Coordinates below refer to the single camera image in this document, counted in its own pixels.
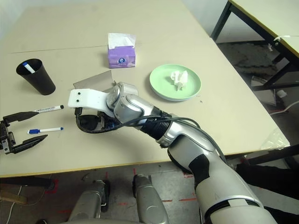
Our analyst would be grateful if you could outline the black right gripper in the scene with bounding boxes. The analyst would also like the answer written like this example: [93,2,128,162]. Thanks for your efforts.
[97,111,118,128]

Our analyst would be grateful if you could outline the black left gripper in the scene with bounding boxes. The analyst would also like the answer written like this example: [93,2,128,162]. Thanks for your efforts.
[0,111,49,155]

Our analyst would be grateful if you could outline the black sunglasses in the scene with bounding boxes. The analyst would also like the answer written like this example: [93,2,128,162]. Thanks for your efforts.
[78,113,118,134]

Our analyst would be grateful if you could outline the white marker blue clip cap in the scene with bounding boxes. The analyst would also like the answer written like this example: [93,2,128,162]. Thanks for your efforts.
[26,126,64,135]

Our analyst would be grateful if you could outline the whiteboard marker black cap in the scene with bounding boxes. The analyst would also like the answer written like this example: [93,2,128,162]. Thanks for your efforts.
[32,105,64,114]

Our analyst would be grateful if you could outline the grey glasses case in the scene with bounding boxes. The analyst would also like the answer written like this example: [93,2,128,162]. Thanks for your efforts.
[72,70,118,93]

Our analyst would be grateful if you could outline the green plate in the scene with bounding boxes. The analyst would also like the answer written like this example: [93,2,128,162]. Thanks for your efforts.
[149,63,202,100]

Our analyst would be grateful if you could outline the white tissue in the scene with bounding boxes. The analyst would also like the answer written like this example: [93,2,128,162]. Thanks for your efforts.
[169,70,189,91]

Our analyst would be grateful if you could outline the black plastic cup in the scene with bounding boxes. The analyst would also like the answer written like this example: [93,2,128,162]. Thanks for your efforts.
[15,58,57,96]

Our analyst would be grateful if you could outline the white marker blue end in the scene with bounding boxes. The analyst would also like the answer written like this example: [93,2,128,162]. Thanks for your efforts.
[22,62,36,74]

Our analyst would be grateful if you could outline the purple tissue box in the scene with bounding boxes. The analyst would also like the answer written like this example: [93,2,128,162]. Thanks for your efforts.
[107,32,137,69]

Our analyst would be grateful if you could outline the wooden plank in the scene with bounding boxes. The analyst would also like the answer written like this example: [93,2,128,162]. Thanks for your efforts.
[0,190,28,206]

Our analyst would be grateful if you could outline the grey robot left leg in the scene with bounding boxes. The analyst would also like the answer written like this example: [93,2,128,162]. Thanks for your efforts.
[67,179,111,224]

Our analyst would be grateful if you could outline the grey robot leg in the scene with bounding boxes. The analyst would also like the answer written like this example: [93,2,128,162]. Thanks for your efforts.
[67,179,111,224]
[132,174,170,224]

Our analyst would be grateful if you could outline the grey robot right leg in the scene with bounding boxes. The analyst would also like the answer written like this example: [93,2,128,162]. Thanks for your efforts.
[132,174,170,224]

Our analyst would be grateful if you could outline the light grey robot waist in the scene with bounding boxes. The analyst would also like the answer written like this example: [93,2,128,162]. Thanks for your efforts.
[58,217,142,224]

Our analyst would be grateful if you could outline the black table leg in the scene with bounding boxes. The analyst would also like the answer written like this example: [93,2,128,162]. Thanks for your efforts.
[224,139,299,175]

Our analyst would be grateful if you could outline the clear plastic bag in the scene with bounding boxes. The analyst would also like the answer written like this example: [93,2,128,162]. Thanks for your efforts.
[260,127,291,150]

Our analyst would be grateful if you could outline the bystander leg black trousers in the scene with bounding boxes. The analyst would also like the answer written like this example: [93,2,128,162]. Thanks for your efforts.
[236,162,299,195]
[263,204,299,224]

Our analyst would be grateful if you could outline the side table with black legs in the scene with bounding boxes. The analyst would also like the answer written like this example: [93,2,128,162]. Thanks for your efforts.
[210,0,299,92]

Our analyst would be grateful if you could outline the white tie on side table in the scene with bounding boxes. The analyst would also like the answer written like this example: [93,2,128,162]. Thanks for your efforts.
[267,35,292,52]

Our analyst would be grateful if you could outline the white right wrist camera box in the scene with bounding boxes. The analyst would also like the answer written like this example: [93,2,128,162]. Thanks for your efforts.
[67,88,115,115]

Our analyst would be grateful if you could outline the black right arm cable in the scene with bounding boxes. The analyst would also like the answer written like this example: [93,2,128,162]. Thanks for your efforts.
[74,106,228,162]

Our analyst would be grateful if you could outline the thin white floor cable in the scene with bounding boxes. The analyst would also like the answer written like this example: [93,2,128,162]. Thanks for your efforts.
[4,186,24,224]

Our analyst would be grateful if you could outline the thick white floor cable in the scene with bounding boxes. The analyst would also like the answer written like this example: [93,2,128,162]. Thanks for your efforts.
[270,100,299,115]

